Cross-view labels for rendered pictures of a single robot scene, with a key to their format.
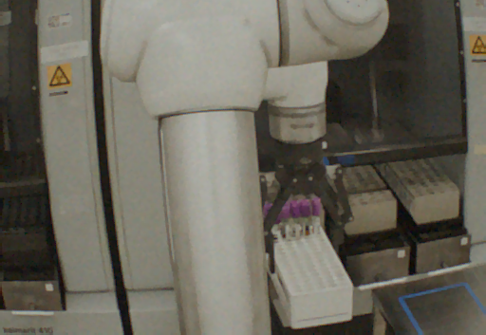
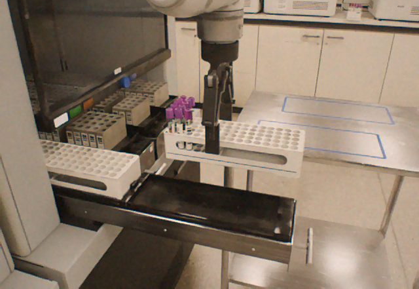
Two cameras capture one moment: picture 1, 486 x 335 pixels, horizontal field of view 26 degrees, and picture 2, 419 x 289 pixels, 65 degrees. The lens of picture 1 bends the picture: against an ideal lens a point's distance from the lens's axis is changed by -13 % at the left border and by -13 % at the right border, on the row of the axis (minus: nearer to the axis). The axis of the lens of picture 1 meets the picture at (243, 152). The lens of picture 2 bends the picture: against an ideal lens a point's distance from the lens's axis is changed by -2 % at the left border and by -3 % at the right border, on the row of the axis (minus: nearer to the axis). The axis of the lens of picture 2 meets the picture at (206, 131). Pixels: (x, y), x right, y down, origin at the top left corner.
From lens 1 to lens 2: 1.64 m
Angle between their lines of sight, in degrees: 61
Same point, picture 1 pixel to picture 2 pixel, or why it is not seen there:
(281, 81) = not seen: outside the picture
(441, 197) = (163, 89)
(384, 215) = (146, 109)
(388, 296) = not seen: hidden behind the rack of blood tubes
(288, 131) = (236, 31)
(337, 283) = (293, 133)
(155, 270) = (44, 221)
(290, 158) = (233, 54)
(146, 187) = (25, 146)
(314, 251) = (224, 126)
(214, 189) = not seen: outside the picture
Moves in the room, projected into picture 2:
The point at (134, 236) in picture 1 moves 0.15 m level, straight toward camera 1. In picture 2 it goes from (23, 200) to (91, 217)
